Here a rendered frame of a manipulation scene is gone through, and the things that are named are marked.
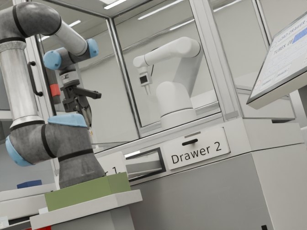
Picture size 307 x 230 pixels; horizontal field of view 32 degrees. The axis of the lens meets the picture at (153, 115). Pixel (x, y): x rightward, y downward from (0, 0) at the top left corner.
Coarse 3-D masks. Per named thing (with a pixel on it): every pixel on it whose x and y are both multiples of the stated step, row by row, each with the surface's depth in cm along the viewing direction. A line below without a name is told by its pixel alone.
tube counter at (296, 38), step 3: (306, 27) 177; (303, 30) 178; (306, 30) 176; (297, 33) 182; (300, 33) 180; (303, 33) 177; (306, 33) 174; (294, 36) 184; (297, 36) 181; (300, 36) 178; (303, 36) 175; (291, 39) 185; (294, 39) 182; (297, 39) 179; (288, 42) 187; (291, 42) 183; (294, 42) 181; (288, 45) 185
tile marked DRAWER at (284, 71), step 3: (291, 63) 173; (288, 66) 175; (282, 69) 179; (285, 69) 176; (288, 69) 173; (279, 72) 180; (282, 72) 177; (285, 72) 175; (276, 75) 181; (279, 75) 179; (282, 75) 176; (285, 75) 173; (276, 78) 180; (279, 78) 177
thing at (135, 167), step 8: (128, 160) 217; (136, 160) 223; (144, 160) 229; (152, 160) 234; (128, 168) 215; (136, 168) 220; (144, 168) 226; (152, 168) 232; (160, 168) 239; (128, 176) 226; (136, 176) 244
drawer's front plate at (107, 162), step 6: (108, 156) 212; (114, 156) 211; (120, 156) 210; (102, 162) 214; (108, 162) 212; (114, 162) 211; (120, 162) 210; (108, 168) 212; (114, 168) 211; (120, 168) 210; (108, 174) 212
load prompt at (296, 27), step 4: (304, 20) 182; (296, 24) 188; (300, 24) 184; (304, 24) 180; (292, 28) 190; (296, 28) 186; (300, 28) 182; (284, 32) 197; (288, 32) 192; (292, 32) 188; (280, 36) 199; (284, 36) 195; (288, 36) 190; (280, 40) 197; (284, 40) 192; (276, 44) 198
